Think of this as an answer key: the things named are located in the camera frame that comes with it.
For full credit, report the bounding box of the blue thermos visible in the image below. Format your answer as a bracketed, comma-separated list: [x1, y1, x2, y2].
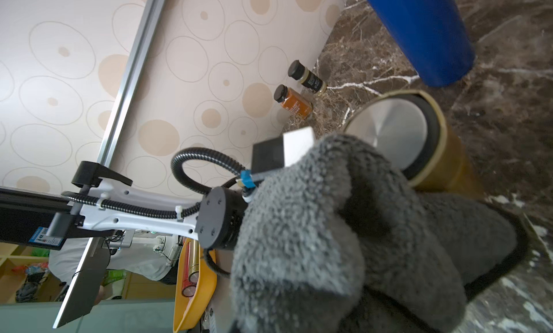
[367, 0, 475, 87]

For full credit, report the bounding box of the dark capped spice jar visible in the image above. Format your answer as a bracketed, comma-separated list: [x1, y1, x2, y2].
[287, 60, 327, 95]

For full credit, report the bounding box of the grey wiping cloth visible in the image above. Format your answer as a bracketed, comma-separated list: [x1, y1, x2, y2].
[230, 134, 529, 332]

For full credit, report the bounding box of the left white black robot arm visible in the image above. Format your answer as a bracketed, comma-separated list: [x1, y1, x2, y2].
[1, 147, 256, 250]

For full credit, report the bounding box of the amber spice jar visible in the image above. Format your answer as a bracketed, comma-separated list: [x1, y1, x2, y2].
[274, 84, 313, 119]

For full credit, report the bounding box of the gold thermos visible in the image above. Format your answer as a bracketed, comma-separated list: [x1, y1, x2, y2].
[341, 90, 485, 200]

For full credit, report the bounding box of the yellow plastic tray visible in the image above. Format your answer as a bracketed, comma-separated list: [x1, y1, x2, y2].
[173, 238, 217, 332]

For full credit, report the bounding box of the left diagonal aluminium rail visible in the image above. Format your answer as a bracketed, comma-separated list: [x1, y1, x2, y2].
[53, 0, 166, 329]

